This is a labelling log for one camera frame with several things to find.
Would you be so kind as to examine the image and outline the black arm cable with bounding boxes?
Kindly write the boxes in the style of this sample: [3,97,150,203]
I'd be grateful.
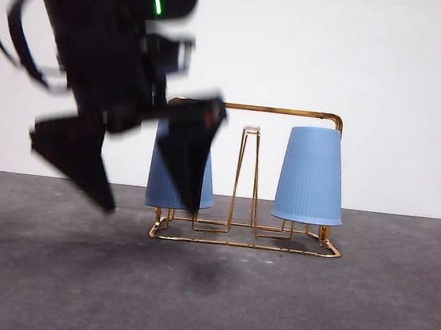
[0,0,79,95]

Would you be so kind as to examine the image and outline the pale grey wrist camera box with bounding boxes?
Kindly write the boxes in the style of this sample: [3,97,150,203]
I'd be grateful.
[139,31,199,79]

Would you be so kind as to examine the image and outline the gold wire cup rack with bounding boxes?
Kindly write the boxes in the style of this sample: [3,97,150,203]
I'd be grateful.
[146,93,359,262]

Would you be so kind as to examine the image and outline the blue ribbed plastic cup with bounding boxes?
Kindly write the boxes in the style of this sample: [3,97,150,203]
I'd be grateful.
[143,119,224,215]
[269,123,353,229]

